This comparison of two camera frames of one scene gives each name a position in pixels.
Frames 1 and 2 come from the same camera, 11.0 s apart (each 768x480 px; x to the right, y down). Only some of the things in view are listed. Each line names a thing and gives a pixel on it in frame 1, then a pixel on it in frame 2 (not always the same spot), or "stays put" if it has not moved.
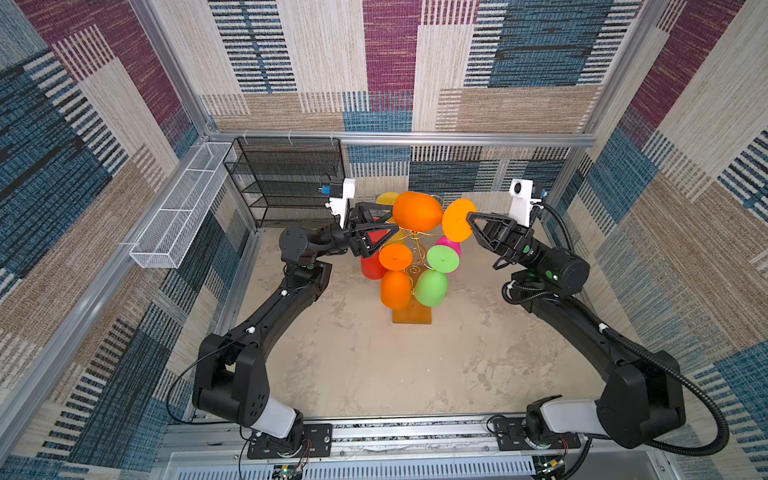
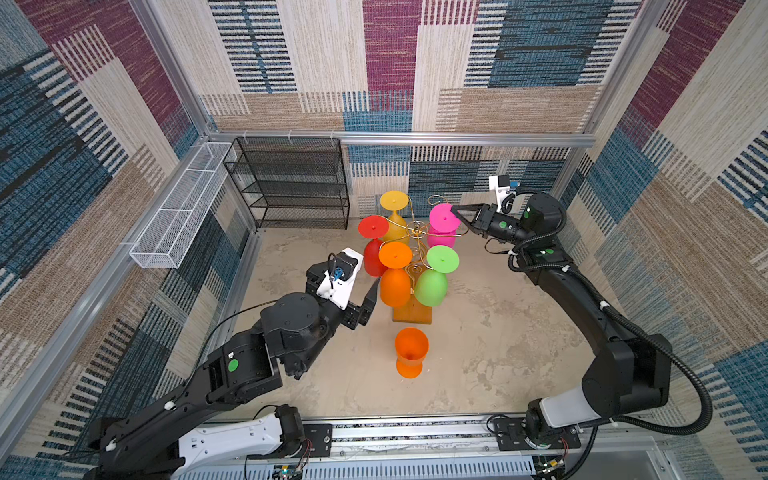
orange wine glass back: x=420 y=212 -> x=411 y=345
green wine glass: x=431 y=284 stays put
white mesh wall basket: x=167 y=237 stays put
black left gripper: x=357 y=241 -> x=353 y=315
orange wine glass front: x=396 y=288 stays put
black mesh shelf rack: x=280 y=178 stays put
